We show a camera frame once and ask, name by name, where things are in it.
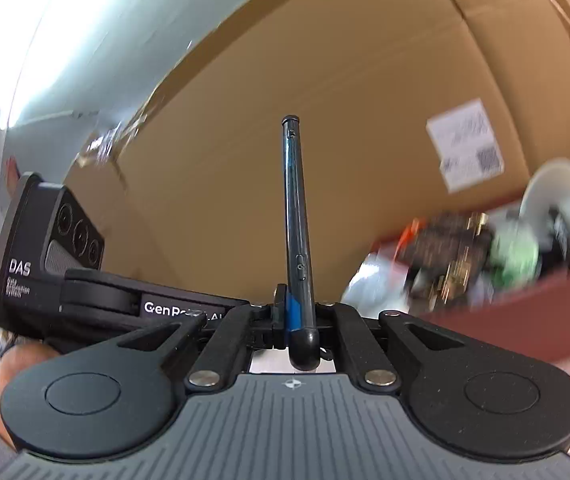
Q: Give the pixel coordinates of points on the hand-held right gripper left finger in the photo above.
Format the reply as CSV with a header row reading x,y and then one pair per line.
x,y
292,316

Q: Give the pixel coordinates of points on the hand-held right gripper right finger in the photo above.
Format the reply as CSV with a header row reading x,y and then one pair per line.
x,y
335,320

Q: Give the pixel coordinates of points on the black marker pen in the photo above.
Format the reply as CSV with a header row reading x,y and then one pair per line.
x,y
297,210

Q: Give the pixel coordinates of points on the red container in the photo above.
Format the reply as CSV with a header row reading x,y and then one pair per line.
x,y
540,320

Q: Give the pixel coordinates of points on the person's left hand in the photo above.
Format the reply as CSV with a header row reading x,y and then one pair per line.
x,y
12,375

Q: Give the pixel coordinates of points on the crumpled clear plastic bag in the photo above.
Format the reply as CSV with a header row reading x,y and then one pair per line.
x,y
370,280

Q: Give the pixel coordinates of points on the green round item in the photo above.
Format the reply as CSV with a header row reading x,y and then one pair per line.
x,y
515,255

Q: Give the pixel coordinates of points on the cardboard box with white label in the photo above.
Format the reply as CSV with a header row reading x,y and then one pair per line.
x,y
340,60

